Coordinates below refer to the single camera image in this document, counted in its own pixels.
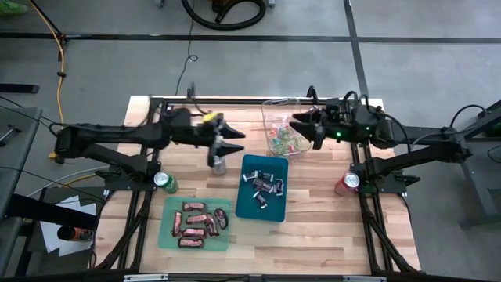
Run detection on black tripod leg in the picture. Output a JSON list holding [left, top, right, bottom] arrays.
[[29, 0, 81, 44]]

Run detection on yellow tape tag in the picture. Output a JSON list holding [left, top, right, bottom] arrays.
[[201, 112, 225, 125]]

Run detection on grey side table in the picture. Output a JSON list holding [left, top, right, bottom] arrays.
[[0, 105, 43, 275]]

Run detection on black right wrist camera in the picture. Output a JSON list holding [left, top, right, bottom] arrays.
[[325, 97, 346, 114]]

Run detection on red soda can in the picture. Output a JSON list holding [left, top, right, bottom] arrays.
[[334, 172, 361, 197]]

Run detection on silver metal bracket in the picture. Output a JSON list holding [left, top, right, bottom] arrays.
[[123, 273, 169, 282], [342, 275, 388, 282]]

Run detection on black flat floor bar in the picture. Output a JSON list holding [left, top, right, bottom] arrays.
[[0, 83, 40, 95]]

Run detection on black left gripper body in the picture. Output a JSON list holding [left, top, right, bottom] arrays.
[[197, 115, 227, 168]]

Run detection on green soda can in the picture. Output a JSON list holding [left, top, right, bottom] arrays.
[[153, 170, 180, 195]]

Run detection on metal hand tool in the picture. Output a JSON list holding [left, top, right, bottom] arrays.
[[0, 124, 23, 148]]

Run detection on white paper sheets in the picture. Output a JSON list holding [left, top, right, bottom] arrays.
[[38, 195, 97, 258]]

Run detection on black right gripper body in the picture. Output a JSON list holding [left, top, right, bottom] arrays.
[[312, 111, 355, 150]]

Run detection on dark teal plastic bin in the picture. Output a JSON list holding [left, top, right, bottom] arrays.
[[234, 154, 290, 223]]

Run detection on orange and black bottle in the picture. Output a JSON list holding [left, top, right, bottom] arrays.
[[56, 226, 95, 243]]

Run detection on grey metal stand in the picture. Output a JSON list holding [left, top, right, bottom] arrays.
[[438, 99, 501, 228]]

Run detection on person's foot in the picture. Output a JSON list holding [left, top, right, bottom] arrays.
[[0, 0, 29, 16]]

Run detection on clear plastic container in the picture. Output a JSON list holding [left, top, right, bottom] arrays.
[[261, 97, 313, 157]]

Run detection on black vacuum hose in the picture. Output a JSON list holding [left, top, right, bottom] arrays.
[[180, 0, 268, 31]]

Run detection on light green plastic bin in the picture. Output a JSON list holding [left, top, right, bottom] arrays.
[[157, 197, 233, 251]]

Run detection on thin black floor cable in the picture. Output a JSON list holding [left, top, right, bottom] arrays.
[[174, 0, 200, 97]]

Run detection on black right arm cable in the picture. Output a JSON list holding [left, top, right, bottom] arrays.
[[406, 103, 488, 152]]

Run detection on silver soda can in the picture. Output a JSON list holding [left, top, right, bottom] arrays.
[[211, 155, 228, 176]]

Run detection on green hard candy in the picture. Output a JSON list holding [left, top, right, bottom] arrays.
[[283, 139, 305, 154]]

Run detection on black aluminium table frame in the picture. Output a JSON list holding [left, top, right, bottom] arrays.
[[88, 96, 423, 282]]

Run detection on white floor cable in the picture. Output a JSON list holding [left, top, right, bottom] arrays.
[[27, 166, 111, 197]]

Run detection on black table leg beam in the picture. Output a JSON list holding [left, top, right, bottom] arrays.
[[5, 193, 98, 231]]

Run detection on yellow extension cord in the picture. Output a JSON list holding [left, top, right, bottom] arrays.
[[29, 0, 99, 189]]

